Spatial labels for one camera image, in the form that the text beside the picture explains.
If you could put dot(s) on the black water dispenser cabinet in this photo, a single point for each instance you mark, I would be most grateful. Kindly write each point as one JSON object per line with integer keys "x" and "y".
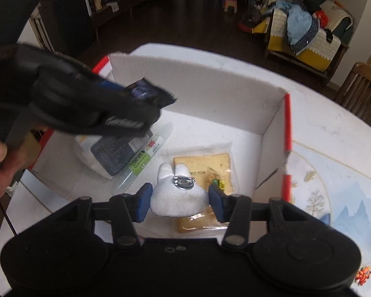
{"x": 68, "y": 18}

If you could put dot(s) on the clear tube with green label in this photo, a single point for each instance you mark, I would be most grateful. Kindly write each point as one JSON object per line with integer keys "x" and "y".
{"x": 148, "y": 151}

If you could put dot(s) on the small green candy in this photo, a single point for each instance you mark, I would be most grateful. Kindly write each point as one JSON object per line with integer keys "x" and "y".
{"x": 217, "y": 183}

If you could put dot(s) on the pink stool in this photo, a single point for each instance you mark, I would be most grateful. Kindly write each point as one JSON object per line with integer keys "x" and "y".
{"x": 230, "y": 5}

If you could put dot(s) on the blue jacket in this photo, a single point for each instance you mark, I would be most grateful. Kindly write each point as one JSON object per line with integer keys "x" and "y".
{"x": 301, "y": 26}

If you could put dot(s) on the small orange toy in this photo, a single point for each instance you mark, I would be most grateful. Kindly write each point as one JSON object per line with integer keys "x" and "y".
{"x": 363, "y": 275}

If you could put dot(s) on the sofa with knitted cover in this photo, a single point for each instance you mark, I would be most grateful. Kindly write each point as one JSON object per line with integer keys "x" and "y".
{"x": 321, "y": 43}

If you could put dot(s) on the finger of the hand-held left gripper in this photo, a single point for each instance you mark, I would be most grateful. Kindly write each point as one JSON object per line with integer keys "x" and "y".
{"x": 142, "y": 111}
{"x": 109, "y": 85}

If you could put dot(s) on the wooden chair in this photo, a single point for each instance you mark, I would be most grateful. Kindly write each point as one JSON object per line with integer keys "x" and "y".
{"x": 361, "y": 96}

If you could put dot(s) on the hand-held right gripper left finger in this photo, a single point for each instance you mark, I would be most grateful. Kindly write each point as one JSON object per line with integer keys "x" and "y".
{"x": 143, "y": 204}

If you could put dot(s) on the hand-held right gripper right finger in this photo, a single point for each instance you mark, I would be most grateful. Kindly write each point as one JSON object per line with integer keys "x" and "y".
{"x": 218, "y": 204}

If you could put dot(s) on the wet wipes pack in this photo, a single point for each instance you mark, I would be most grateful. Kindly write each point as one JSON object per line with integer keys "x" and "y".
{"x": 111, "y": 154}

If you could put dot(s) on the black sachet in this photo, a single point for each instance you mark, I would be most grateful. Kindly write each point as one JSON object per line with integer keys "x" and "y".
{"x": 148, "y": 94}

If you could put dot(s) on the white plush brooch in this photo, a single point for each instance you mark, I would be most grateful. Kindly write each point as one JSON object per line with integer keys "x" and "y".
{"x": 176, "y": 195}

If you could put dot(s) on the dark tv cabinet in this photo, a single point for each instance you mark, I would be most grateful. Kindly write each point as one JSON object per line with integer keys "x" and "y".
{"x": 123, "y": 3}

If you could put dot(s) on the bagged toast slice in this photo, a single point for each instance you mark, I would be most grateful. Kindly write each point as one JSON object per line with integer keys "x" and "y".
{"x": 216, "y": 167}

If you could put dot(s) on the red cardboard box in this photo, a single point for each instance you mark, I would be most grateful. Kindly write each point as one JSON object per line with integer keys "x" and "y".
{"x": 222, "y": 99}

